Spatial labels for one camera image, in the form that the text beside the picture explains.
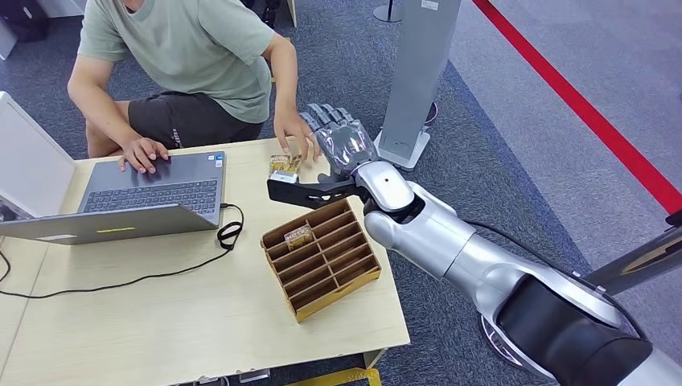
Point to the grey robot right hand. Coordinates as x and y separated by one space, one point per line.
343 141

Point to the person's right hand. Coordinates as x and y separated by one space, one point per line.
144 154

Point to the person's left hand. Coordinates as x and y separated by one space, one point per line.
292 128

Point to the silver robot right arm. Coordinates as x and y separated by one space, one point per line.
479 261

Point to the person's left forearm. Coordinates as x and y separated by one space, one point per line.
285 80

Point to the person's right forearm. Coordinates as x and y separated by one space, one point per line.
101 109

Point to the person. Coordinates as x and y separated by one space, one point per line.
202 58

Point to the wooden slotted card holder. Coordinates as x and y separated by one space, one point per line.
325 266

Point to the grey laptop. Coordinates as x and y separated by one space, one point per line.
160 186

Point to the grey pillar stand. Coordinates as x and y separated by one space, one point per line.
418 74

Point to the white box partition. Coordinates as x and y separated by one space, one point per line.
32 160

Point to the light wooden board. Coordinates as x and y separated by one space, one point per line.
292 11

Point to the black chair base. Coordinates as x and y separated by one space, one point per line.
266 11

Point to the round stanchion base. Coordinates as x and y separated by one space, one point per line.
388 13

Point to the red floor tape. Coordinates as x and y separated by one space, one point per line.
581 109

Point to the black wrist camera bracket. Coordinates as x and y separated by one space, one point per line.
311 193

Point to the yellow metal table frame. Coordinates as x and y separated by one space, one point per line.
341 378

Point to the grey metal table bracket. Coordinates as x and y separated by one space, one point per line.
250 375

